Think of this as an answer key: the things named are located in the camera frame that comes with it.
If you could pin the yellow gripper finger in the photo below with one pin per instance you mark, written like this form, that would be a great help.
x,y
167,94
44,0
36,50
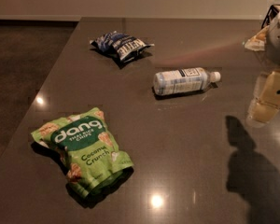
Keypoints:
x,y
265,104

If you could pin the green rice chip bag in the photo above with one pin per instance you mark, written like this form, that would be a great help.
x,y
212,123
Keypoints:
x,y
87,149

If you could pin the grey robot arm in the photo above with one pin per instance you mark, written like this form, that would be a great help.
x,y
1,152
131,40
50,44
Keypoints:
x,y
270,57

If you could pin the blue kettle chip bag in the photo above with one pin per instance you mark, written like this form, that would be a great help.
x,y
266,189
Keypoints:
x,y
124,47

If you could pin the crumpled snack wrapper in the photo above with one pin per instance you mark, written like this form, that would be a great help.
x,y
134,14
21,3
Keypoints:
x,y
258,41

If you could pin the clear plastic water bottle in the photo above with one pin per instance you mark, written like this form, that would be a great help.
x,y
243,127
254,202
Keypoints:
x,y
183,81

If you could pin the black frame object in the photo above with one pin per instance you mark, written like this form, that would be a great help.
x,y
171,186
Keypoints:
x,y
272,12

